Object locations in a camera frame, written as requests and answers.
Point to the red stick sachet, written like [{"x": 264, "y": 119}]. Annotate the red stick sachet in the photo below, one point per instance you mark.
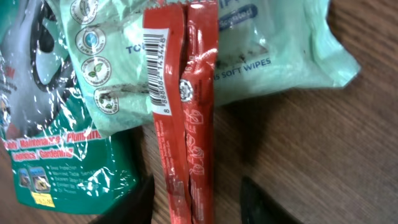
[{"x": 181, "y": 46}]

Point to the green 3M gloves packet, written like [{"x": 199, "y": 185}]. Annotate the green 3M gloves packet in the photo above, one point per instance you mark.
[{"x": 59, "y": 160}]

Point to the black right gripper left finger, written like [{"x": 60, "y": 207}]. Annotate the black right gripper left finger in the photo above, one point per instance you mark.
[{"x": 134, "y": 208}]

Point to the white teal tissue packet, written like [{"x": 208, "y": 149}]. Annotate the white teal tissue packet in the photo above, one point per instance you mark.
[{"x": 264, "y": 47}]

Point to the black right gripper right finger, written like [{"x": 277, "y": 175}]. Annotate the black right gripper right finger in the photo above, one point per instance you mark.
[{"x": 258, "y": 207}]

